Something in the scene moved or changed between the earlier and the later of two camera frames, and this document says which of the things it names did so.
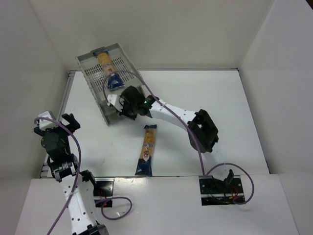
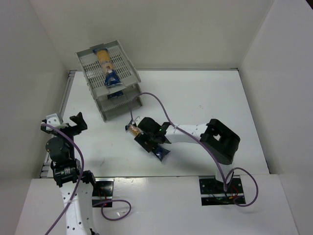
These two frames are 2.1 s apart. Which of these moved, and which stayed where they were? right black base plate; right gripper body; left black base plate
Moved: right gripper body
Stayed: left black base plate; right black base plate
